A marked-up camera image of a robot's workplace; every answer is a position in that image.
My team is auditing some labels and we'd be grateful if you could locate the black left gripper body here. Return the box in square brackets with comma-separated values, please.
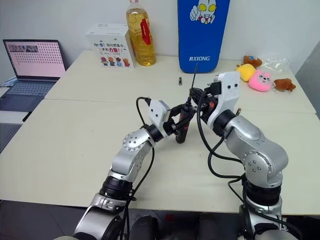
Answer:
[163, 113, 180, 137]

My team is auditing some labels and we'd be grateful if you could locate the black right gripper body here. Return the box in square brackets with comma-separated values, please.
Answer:
[199, 86, 221, 125]

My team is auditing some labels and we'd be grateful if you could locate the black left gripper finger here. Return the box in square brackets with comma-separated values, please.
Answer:
[169, 104, 188, 115]
[173, 114, 193, 131]

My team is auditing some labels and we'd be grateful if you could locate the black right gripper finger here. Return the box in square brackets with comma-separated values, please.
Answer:
[188, 86, 208, 98]
[190, 95, 206, 109]

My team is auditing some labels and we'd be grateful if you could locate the black thin antenna rod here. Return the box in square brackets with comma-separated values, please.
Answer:
[188, 63, 200, 104]

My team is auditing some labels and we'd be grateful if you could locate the yellow plush toy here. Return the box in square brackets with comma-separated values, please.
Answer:
[235, 63, 257, 82]

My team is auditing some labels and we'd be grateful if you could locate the blue cartoon hard case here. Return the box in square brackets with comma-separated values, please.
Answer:
[177, 0, 231, 74]

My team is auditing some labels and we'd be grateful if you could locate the pink bunny plush toy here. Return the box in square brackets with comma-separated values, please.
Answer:
[248, 69, 274, 92]

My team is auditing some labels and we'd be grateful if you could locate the brown bear plush blue patch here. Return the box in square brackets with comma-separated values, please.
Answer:
[242, 54, 263, 68]

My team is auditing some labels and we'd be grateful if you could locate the yellow cooking oil bottle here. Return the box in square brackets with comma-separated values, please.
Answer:
[125, 0, 157, 67]

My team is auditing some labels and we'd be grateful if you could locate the plain brown bear plush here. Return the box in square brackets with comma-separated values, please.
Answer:
[272, 77, 297, 92]

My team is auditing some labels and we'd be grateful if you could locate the clear plastic bag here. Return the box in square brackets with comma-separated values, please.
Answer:
[261, 56, 291, 74]

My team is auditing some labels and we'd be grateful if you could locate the white printed cardboard box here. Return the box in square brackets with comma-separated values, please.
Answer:
[84, 22, 136, 69]

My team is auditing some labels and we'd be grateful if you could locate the grey open laptop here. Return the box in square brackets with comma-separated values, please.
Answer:
[0, 38, 67, 113]

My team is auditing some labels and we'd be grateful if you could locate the dark perforated board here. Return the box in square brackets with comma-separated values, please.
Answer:
[0, 122, 24, 155]

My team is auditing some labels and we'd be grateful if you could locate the light blue packet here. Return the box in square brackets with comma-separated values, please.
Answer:
[0, 76, 17, 88]

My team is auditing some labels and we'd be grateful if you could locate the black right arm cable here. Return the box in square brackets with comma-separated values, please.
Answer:
[195, 81, 305, 240]

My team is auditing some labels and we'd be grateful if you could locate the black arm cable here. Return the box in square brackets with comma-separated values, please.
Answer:
[195, 81, 305, 240]
[122, 96, 155, 240]

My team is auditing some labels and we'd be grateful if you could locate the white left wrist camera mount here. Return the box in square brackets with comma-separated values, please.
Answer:
[147, 99, 172, 139]

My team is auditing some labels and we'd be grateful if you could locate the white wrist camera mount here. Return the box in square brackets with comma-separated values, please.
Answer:
[147, 99, 172, 139]
[206, 70, 241, 131]

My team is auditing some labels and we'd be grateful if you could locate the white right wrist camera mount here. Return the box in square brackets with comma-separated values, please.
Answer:
[206, 70, 241, 131]

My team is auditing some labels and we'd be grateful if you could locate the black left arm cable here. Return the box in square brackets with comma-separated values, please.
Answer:
[122, 96, 155, 240]

